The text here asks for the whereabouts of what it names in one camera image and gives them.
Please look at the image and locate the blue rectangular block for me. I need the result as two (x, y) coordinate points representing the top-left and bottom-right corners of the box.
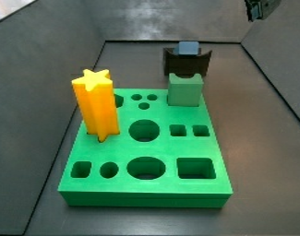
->
(178, 41), (199, 55)

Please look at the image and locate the green shape-sorter board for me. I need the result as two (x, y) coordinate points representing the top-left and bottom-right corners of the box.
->
(58, 88), (232, 208)

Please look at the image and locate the black curved fixture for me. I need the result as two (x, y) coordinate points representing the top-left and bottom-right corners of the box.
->
(164, 48), (213, 77)

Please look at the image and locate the green notched block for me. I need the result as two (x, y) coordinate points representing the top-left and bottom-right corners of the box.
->
(166, 73), (204, 107)

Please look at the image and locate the yellow star peg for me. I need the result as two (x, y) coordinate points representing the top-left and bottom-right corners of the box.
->
(71, 69), (120, 142)

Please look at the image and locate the black device on wall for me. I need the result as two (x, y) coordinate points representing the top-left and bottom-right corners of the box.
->
(245, 0), (281, 22)

